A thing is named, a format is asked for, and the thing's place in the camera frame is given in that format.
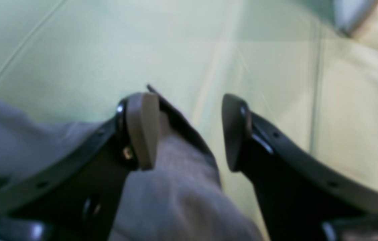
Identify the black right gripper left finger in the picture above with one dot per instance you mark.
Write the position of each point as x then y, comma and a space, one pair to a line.
77, 198

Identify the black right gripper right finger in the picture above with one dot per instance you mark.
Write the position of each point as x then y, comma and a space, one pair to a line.
300, 198

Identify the grey t-shirt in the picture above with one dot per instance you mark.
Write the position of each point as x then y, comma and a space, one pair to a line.
181, 199

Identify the green table cloth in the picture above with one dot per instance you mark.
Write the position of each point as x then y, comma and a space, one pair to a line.
72, 60

